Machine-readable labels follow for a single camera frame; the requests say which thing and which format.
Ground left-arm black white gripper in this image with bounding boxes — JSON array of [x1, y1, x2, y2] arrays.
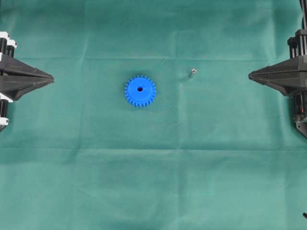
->
[[0, 31, 55, 132]]

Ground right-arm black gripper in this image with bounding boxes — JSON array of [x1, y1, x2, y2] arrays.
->
[[248, 29, 307, 137]]

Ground small metal shaft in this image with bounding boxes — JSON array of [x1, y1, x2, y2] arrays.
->
[[189, 69, 197, 78]]

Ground blue plastic gear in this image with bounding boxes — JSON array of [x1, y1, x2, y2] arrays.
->
[[124, 75, 156, 108]]

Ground green cloth table cover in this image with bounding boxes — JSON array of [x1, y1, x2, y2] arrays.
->
[[0, 0, 307, 230]]

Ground black cable at right edge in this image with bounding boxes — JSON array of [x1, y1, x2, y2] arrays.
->
[[299, 0, 307, 31]]

